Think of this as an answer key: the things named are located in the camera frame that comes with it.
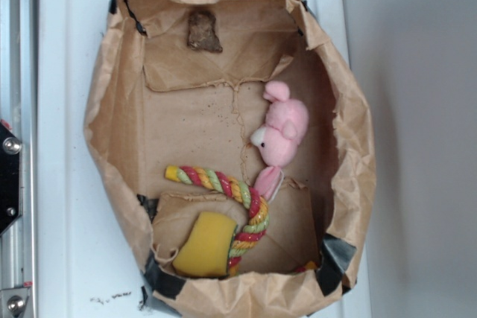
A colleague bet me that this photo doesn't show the yellow sponge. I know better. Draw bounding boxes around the yellow sponge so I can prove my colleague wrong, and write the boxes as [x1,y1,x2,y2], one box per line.
[172,212,237,278]

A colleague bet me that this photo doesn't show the black metal bracket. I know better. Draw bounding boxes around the black metal bracket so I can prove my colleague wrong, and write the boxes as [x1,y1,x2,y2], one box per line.
[0,119,22,235]

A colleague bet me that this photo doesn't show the brown rock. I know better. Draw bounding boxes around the brown rock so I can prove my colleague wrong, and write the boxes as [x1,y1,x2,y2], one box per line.
[187,10,223,53]

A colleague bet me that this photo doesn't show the pink plush toy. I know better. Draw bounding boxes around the pink plush toy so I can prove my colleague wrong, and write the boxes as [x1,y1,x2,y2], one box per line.
[250,80,309,202]

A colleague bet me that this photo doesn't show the aluminium frame rail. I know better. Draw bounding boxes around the aluminium frame rail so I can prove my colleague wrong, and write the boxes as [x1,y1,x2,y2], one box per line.
[1,0,38,317]

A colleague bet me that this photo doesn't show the multicolour twisted rope toy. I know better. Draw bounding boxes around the multicolour twisted rope toy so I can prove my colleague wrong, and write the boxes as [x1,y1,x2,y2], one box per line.
[164,165,270,276]

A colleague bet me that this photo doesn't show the brown paper bag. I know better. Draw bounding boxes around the brown paper bag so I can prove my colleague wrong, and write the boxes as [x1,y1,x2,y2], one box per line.
[84,0,376,317]

